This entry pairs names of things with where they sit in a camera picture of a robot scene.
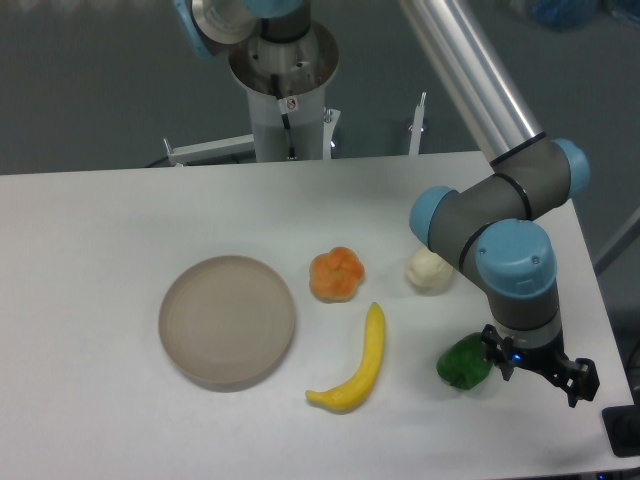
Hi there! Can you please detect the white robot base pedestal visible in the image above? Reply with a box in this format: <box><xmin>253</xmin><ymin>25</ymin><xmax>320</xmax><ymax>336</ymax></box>
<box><xmin>229</xmin><ymin>21</ymin><xmax>339</xmax><ymax>163</ymax></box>

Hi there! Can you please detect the white toy garlic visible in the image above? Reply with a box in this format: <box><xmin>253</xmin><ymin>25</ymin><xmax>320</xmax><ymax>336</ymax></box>
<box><xmin>404</xmin><ymin>246</ymin><xmax>454</xmax><ymax>295</ymax></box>

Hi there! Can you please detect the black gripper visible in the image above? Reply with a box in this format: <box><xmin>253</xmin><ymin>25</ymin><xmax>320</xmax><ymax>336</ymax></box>
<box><xmin>480</xmin><ymin>324</ymin><xmax>600</xmax><ymax>408</ymax></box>

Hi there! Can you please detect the green toy bell pepper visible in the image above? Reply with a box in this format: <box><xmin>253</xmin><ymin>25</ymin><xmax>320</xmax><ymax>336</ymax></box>
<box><xmin>436</xmin><ymin>332</ymin><xmax>493</xmax><ymax>391</ymax></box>

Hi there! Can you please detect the black device at table edge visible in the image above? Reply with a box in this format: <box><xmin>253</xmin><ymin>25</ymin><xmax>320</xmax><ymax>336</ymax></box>
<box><xmin>602</xmin><ymin>405</ymin><xmax>639</xmax><ymax>458</ymax></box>

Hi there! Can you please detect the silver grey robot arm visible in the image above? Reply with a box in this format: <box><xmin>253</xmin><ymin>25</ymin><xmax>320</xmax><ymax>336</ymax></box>
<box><xmin>174</xmin><ymin>1</ymin><xmax>599</xmax><ymax>405</ymax></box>

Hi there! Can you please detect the blue object in background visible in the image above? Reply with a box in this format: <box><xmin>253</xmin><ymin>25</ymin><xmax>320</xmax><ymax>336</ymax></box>
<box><xmin>528</xmin><ymin>0</ymin><xmax>599</xmax><ymax>31</ymax></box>

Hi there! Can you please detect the white left support bracket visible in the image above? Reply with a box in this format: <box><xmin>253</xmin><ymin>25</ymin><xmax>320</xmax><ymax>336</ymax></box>
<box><xmin>163</xmin><ymin>134</ymin><xmax>254</xmax><ymax>166</ymax></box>

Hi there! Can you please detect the beige round plate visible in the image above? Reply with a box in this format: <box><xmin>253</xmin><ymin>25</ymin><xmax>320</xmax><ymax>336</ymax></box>
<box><xmin>158</xmin><ymin>255</ymin><xmax>296</xmax><ymax>392</ymax></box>

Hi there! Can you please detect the white right support bracket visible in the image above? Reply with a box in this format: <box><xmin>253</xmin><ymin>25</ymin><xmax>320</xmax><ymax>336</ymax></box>
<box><xmin>408</xmin><ymin>92</ymin><xmax>427</xmax><ymax>155</ymax></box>

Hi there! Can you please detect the white support bracket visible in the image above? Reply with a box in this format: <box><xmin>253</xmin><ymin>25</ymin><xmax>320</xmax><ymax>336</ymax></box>
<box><xmin>163</xmin><ymin>134</ymin><xmax>254</xmax><ymax>166</ymax></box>
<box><xmin>408</xmin><ymin>92</ymin><xmax>427</xmax><ymax>155</ymax></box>

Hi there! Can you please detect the yellow toy banana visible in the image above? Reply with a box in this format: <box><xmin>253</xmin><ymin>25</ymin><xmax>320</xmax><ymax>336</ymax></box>
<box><xmin>305</xmin><ymin>302</ymin><xmax>386</xmax><ymax>414</ymax></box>

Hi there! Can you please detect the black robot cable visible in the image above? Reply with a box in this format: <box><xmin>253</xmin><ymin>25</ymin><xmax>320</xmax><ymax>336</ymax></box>
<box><xmin>269</xmin><ymin>72</ymin><xmax>297</xmax><ymax>161</ymax></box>

